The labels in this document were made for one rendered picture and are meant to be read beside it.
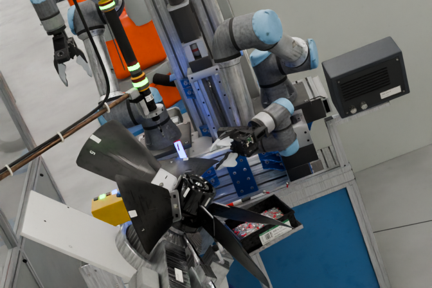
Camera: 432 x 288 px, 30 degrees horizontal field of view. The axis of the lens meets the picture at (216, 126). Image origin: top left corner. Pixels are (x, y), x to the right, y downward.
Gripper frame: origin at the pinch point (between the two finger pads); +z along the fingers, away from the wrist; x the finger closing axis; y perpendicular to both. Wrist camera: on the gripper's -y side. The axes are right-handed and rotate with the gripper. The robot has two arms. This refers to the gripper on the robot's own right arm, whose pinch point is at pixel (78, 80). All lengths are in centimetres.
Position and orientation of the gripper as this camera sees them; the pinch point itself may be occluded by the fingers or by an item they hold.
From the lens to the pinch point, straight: 290.8
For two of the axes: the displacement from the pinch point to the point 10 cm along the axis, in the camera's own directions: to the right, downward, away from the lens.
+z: 3.4, 8.6, 3.9
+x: -9.3, 3.6, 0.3
